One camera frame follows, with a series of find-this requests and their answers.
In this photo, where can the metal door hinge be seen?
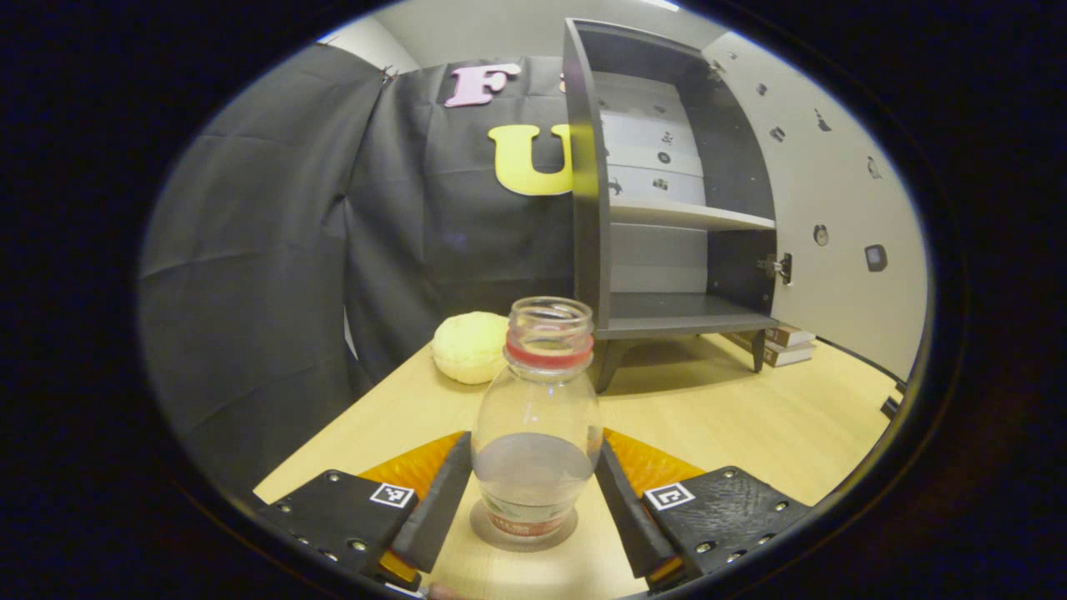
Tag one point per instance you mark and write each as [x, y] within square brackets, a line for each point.
[715, 69]
[777, 268]

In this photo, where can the dark grey cabinet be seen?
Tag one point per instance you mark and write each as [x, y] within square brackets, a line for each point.
[667, 312]

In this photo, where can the grey book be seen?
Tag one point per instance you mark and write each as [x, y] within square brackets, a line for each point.
[783, 357]

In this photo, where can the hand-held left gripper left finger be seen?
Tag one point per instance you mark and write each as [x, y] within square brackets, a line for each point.
[438, 500]

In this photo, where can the beige cabinet door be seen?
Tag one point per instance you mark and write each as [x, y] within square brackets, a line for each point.
[834, 208]

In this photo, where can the black backdrop cloth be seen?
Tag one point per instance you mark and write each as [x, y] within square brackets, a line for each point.
[267, 250]

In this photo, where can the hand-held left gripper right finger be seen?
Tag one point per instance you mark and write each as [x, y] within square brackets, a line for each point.
[625, 508]

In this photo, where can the brown book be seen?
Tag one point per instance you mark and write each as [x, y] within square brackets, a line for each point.
[792, 337]

